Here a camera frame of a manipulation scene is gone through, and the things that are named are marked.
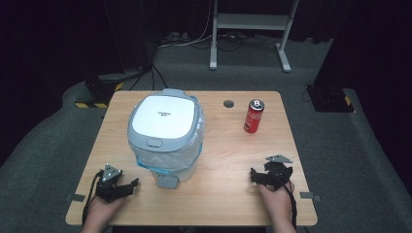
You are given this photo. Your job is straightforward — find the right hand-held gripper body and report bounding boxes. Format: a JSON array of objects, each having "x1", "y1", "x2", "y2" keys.
[{"x1": 263, "y1": 153, "x2": 294, "y2": 192}]

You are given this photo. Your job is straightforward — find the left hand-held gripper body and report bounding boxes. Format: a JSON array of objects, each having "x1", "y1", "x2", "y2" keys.
[{"x1": 94, "y1": 163, "x2": 126, "y2": 204}]

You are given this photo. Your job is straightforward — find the person's left hand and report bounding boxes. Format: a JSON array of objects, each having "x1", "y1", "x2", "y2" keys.
[{"x1": 85, "y1": 193, "x2": 128, "y2": 225}]

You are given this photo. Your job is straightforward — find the person's right hand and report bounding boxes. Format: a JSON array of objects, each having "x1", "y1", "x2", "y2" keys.
[{"x1": 257, "y1": 182, "x2": 296, "y2": 216}]

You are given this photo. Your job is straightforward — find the grey tape piece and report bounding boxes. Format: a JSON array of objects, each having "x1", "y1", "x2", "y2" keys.
[
  {"x1": 298, "y1": 191, "x2": 322, "y2": 203},
  {"x1": 65, "y1": 192, "x2": 86, "y2": 203}
]

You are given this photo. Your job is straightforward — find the white blue-edged trash bag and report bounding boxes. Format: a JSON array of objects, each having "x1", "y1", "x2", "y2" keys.
[{"x1": 133, "y1": 94, "x2": 206, "y2": 178}]

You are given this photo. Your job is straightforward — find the red drink can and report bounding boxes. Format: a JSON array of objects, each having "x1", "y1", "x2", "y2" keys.
[{"x1": 243, "y1": 98, "x2": 266, "y2": 135}]

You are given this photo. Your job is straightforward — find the grey white pedal trash can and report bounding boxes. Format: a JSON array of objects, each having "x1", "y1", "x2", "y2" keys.
[{"x1": 126, "y1": 87, "x2": 206, "y2": 190}]

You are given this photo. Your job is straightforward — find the yellow black hazard tape strip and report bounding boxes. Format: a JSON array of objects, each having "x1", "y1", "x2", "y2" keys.
[{"x1": 74, "y1": 101, "x2": 109, "y2": 110}]

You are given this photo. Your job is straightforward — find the black stand base yellow tape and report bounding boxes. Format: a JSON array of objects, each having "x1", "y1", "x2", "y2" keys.
[
  {"x1": 84, "y1": 66, "x2": 154, "y2": 105},
  {"x1": 305, "y1": 83, "x2": 356, "y2": 114}
]

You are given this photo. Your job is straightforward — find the grey metal stand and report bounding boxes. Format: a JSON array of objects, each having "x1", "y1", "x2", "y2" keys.
[{"x1": 208, "y1": 0, "x2": 301, "y2": 74}]

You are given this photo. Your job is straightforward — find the power strip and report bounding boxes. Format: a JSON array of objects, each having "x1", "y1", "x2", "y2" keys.
[{"x1": 159, "y1": 30, "x2": 192, "y2": 46}]

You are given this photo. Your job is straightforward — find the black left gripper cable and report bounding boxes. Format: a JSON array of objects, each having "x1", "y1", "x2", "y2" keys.
[{"x1": 82, "y1": 170, "x2": 104, "y2": 226}]

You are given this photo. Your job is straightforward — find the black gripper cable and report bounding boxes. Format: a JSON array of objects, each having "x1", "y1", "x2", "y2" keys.
[
  {"x1": 82, "y1": 170, "x2": 104, "y2": 226},
  {"x1": 277, "y1": 180, "x2": 298, "y2": 230}
]

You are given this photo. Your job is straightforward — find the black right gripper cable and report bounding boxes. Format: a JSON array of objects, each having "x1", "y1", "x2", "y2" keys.
[{"x1": 277, "y1": 180, "x2": 298, "y2": 230}]

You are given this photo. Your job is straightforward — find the thin black floor cable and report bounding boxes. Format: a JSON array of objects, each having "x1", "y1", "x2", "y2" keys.
[{"x1": 129, "y1": 61, "x2": 170, "y2": 92}]

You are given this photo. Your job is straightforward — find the black floor cable bundle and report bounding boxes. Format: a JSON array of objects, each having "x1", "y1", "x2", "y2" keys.
[{"x1": 189, "y1": 31, "x2": 280, "y2": 52}]

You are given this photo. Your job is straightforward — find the white floor cable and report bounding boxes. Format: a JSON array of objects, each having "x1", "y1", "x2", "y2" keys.
[{"x1": 157, "y1": 0, "x2": 216, "y2": 50}]

